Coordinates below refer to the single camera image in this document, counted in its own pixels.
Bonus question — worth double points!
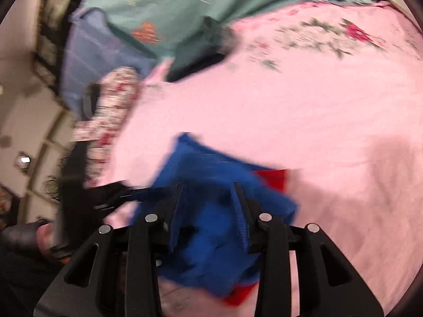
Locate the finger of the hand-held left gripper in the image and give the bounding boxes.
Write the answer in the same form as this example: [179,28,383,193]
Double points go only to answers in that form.
[117,185,172,203]

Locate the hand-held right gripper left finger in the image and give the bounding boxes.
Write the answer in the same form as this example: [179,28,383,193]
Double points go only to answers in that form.
[33,181,186,317]

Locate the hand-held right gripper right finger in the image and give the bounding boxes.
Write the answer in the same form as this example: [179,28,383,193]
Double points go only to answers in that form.
[231,181,386,317]

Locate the blue and red pants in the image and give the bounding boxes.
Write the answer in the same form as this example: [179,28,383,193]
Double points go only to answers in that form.
[130,133,300,306]

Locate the person's left forearm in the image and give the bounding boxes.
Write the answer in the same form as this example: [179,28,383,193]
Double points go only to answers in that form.
[0,220,65,265]

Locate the red floral quilt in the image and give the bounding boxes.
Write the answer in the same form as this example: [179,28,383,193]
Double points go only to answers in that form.
[73,67,140,189]

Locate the pink floral bedsheet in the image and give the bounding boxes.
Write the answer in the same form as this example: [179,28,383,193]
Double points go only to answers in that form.
[99,2,423,317]

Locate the green heart print pillow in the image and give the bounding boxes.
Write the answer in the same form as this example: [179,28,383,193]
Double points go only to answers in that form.
[77,0,394,62]

